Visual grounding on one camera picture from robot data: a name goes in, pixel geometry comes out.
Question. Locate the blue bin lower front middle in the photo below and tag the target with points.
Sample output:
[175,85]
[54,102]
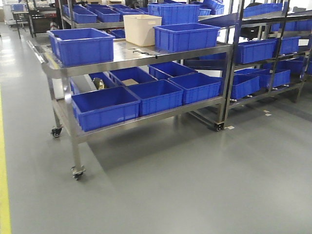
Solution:
[157,96]

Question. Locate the blue bin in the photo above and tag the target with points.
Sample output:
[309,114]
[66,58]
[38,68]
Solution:
[168,70]
[197,87]
[106,107]
[120,77]
[157,96]

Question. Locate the blue bin lower back right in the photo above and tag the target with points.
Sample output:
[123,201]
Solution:
[168,70]

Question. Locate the blue bin lower back middle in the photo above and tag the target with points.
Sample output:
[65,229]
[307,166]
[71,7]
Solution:
[120,77]

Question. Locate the blue bin lower front right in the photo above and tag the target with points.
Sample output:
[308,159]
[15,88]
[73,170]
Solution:
[197,87]

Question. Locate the blue bin lower front left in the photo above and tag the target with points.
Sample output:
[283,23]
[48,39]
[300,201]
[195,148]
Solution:
[106,107]

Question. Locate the blue bin cart top right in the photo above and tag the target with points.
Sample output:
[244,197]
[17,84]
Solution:
[185,37]

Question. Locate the blue bin cart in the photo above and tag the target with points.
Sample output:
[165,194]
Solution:
[185,37]
[74,47]

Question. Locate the beige plastic bin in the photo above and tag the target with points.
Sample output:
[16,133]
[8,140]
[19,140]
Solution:
[139,29]

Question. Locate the blue bin cart top left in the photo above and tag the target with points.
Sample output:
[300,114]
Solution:
[74,47]

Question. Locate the stainless steel wheeled cart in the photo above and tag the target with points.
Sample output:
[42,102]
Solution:
[126,55]

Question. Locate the large blue crate behind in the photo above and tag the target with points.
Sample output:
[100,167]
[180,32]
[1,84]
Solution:
[176,13]

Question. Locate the metal flow rack right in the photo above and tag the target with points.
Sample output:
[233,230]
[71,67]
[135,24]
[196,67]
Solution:
[259,52]

